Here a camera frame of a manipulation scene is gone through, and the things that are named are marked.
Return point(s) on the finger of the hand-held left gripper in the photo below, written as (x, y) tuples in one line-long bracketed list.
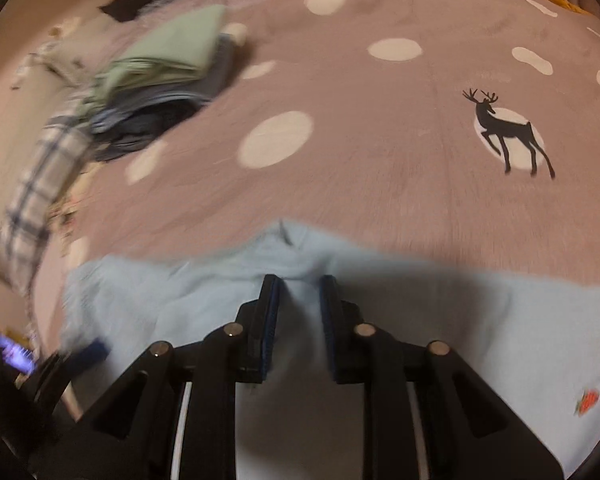
[(91, 351)]

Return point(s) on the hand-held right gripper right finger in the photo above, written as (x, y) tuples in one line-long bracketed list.
[(328, 322)]

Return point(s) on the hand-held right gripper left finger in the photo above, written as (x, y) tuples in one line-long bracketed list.
[(274, 322)]

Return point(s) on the light blue denim pants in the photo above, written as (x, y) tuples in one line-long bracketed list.
[(480, 320)]

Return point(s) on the pink dotted deer-print blanket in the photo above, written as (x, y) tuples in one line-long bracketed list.
[(360, 160)]

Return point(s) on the plaid cloth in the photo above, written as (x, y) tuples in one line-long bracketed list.
[(40, 175)]

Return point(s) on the folded dark denim jeans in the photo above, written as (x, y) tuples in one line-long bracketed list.
[(140, 136)]

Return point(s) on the folded grey-blue garment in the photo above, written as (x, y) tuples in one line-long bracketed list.
[(217, 77)]

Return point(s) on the folded green garment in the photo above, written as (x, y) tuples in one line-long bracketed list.
[(175, 50)]

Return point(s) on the dark cloth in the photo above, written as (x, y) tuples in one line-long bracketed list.
[(128, 3)]

